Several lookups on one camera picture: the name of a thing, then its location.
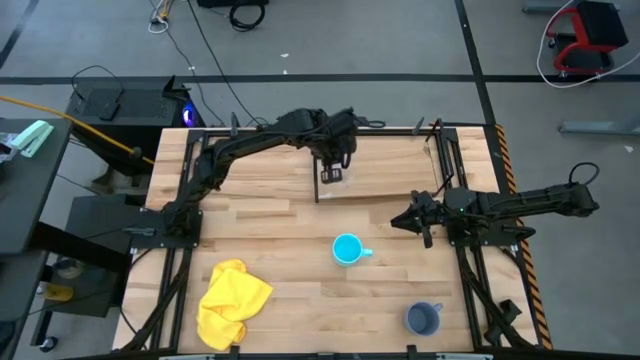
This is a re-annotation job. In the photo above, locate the yellow bottle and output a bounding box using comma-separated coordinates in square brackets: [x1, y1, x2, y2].
[42, 283, 75, 302]

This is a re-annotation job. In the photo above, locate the mint green stapler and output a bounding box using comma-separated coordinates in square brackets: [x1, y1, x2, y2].
[10, 119, 55, 159]

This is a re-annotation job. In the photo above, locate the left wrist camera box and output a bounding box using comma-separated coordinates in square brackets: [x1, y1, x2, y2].
[327, 107, 359, 135]

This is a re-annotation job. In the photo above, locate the teal mug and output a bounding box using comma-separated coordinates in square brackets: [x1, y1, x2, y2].
[331, 232, 374, 268]

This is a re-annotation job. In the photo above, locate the thin grey floor cable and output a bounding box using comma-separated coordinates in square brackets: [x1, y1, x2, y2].
[148, 0, 226, 127]

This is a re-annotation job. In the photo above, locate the black desk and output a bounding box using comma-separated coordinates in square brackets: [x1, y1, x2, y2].
[0, 117, 74, 321]

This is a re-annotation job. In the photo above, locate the coiled black cable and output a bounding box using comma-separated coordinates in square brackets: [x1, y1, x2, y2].
[228, 2, 267, 33]

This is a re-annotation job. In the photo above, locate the wooden shelf black metal frame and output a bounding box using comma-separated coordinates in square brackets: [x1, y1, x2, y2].
[312, 119, 457, 204]

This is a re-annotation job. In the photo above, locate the yellow cloth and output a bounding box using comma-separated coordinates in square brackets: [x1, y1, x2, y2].
[196, 258, 275, 352]

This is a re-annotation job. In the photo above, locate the black computer tower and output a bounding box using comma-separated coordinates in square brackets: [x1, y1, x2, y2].
[64, 74, 206, 176]

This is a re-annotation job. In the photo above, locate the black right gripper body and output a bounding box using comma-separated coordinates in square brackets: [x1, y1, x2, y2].
[409, 188, 454, 232]

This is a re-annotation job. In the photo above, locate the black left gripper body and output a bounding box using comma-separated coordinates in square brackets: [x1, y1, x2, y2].
[315, 130, 359, 166]

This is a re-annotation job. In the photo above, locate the black equipment cart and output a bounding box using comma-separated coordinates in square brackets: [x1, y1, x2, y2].
[29, 192, 151, 346]

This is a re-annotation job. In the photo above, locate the black box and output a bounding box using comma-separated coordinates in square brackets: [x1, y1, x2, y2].
[196, 0, 270, 8]

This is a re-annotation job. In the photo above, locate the white and yellow cable bundle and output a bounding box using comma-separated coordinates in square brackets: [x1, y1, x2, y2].
[147, 0, 176, 35]

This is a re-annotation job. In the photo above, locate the long black floor cable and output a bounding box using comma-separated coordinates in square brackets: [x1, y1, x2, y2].
[185, 0, 274, 129]

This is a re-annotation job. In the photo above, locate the black phone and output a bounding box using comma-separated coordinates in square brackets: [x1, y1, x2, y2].
[97, 102, 121, 122]

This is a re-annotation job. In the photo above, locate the black orange hazard tape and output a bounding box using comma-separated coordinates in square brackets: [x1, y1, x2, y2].
[494, 124, 554, 351]

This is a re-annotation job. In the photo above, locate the clear glass cup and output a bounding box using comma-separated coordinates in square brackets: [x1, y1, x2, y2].
[322, 167, 351, 187]

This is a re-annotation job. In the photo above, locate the red rolling stool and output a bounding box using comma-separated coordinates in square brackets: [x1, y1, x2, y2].
[544, 0, 630, 77]

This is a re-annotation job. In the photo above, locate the thin black phone cable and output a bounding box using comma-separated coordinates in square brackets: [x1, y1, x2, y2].
[70, 64, 125, 106]

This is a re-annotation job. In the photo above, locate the clear plastic bag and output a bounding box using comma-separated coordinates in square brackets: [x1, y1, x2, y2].
[0, 132, 21, 164]

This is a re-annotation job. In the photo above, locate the grey mug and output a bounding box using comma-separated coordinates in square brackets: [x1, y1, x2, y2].
[403, 300, 444, 337]

